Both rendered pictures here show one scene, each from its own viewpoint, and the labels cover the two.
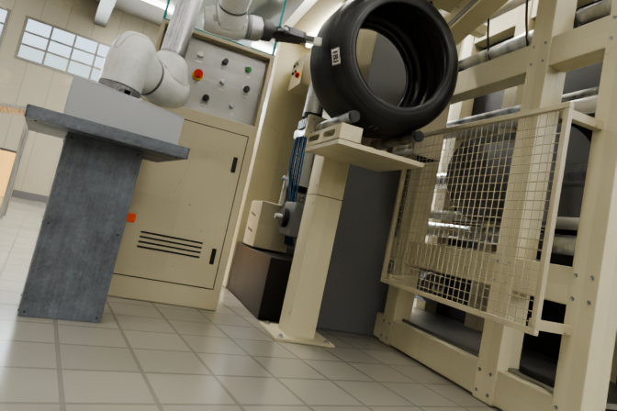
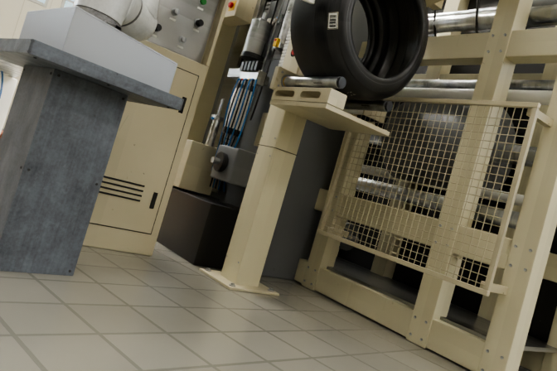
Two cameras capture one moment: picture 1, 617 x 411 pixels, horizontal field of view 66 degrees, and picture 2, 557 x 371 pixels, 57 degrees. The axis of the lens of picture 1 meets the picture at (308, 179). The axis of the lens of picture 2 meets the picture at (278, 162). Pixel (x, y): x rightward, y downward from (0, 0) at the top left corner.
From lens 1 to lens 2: 0.60 m
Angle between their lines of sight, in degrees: 18
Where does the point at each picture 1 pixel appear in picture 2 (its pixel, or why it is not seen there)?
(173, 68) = not seen: outside the picture
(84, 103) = (83, 40)
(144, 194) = not seen: hidden behind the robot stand
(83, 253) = (61, 203)
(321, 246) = (273, 199)
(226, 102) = (176, 34)
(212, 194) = (157, 135)
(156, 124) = (151, 69)
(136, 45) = not seen: outside the picture
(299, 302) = (249, 252)
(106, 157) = (92, 99)
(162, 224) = not seen: hidden behind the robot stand
